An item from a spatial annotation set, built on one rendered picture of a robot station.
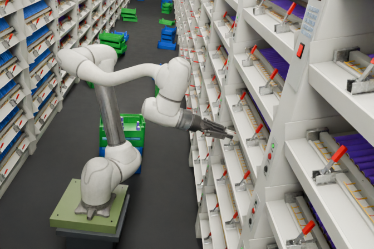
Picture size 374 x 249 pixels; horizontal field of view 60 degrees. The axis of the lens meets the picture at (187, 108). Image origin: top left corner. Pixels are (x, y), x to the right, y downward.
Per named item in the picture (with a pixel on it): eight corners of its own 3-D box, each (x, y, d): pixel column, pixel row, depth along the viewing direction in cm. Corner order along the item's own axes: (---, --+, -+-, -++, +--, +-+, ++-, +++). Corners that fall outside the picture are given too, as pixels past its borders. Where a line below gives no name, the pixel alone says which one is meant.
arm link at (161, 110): (173, 133, 133) (185, 104, 130) (137, 121, 130) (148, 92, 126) (172, 123, 143) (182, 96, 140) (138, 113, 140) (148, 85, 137)
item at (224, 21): (230, 57, 152) (228, 28, 146) (213, 28, 206) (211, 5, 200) (272, 50, 152) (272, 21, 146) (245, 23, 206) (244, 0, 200)
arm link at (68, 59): (76, 58, 146) (98, 54, 157) (50, 44, 152) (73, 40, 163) (74, 84, 152) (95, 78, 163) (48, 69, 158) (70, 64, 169)
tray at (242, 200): (244, 236, 108) (242, 215, 104) (218, 139, 162) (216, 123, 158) (303, 228, 108) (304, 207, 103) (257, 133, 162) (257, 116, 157)
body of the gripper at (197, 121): (186, 123, 143) (205, 129, 145) (187, 133, 136) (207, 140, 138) (192, 109, 140) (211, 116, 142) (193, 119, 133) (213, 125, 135)
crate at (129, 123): (99, 137, 219) (99, 127, 215) (100, 122, 236) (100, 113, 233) (143, 137, 226) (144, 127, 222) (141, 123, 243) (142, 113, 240)
